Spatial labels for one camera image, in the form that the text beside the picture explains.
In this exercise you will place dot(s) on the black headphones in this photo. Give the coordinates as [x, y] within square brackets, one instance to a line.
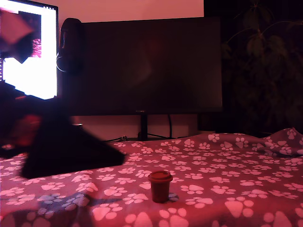
[71, 47]

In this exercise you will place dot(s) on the bright-screen computer monitor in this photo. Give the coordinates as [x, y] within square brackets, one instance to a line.
[47, 59]

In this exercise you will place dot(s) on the leafy house plant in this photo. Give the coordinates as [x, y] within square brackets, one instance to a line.
[260, 71]

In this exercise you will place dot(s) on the dark Huawei computer monitor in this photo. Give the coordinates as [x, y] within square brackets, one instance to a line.
[154, 66]

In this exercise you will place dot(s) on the dark coffee capsule with lid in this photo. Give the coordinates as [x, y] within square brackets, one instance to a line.
[160, 189]

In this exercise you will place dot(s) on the paw print fleece cloth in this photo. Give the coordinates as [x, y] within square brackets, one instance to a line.
[213, 177]

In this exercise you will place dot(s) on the black monitor stand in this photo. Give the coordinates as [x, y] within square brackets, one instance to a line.
[144, 126]

